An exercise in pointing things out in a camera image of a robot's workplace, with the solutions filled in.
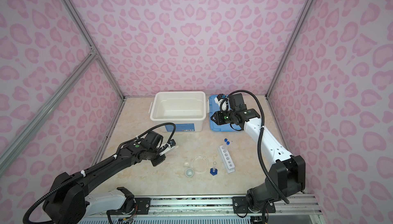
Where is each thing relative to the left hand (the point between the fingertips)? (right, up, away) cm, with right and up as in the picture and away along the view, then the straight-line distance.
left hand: (163, 152), depth 84 cm
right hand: (+28, +20, -5) cm, 34 cm away
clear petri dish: (+20, -7, +1) cm, 21 cm away
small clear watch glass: (+12, -8, +2) cm, 15 cm away
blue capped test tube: (+33, +7, -6) cm, 35 cm away
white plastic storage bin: (+11, +23, +25) cm, 35 cm away
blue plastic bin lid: (+29, +25, +8) cm, 39 cm away
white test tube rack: (+35, -4, -1) cm, 35 cm away
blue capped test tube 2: (+34, +6, -6) cm, 36 cm away
